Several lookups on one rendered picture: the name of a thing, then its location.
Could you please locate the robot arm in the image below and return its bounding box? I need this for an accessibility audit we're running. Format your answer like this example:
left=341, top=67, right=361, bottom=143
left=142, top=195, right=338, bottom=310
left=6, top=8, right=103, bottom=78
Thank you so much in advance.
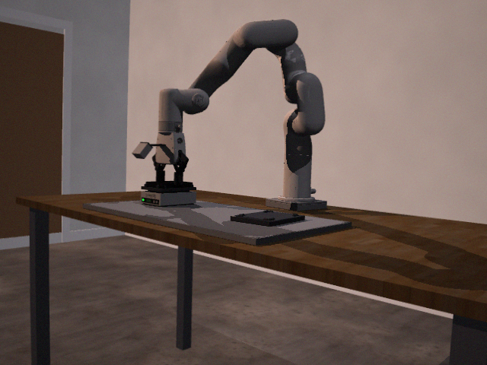
left=158, top=19, right=325, bottom=202

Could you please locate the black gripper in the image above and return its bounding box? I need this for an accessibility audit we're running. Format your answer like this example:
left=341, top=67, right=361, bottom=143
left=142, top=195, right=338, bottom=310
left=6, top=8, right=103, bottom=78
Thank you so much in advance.
left=152, top=131, right=189, bottom=186

